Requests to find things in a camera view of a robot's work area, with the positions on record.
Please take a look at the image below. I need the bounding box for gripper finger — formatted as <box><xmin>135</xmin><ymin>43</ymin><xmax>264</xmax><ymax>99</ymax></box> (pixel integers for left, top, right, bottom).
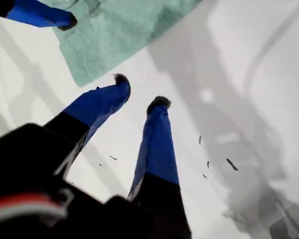
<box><xmin>0</xmin><ymin>0</ymin><xmax>78</xmax><ymax>31</ymax></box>
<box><xmin>43</xmin><ymin>73</ymin><xmax>132</xmax><ymax>156</ymax></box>
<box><xmin>127</xmin><ymin>95</ymin><xmax>192</xmax><ymax>239</ymax></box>

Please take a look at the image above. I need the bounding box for pale green t-shirt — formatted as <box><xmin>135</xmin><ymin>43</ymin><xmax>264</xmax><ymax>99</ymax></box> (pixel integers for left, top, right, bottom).
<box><xmin>52</xmin><ymin>0</ymin><xmax>205</xmax><ymax>88</ymax></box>

